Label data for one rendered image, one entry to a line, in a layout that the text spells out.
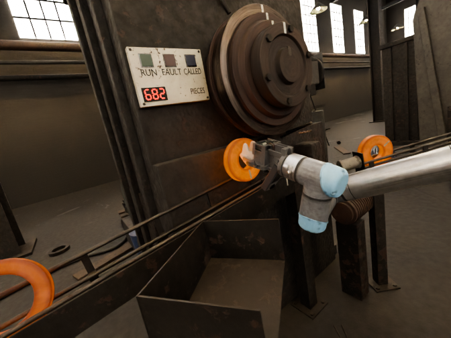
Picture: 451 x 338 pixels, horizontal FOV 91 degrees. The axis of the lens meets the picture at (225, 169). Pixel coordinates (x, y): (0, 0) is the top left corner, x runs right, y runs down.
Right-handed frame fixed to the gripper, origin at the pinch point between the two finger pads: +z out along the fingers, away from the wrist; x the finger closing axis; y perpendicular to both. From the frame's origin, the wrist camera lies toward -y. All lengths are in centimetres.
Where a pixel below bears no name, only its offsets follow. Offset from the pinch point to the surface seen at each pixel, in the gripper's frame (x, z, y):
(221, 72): 2.8, 6.5, 27.1
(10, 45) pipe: 78, 578, 89
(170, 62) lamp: 13.4, 20.6, 30.9
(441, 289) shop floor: -74, -59, -73
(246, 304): 29.0, -33.4, -16.1
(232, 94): 0.1, 4.7, 20.2
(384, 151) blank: -66, -23, -9
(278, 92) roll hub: -13.1, -4.0, 20.3
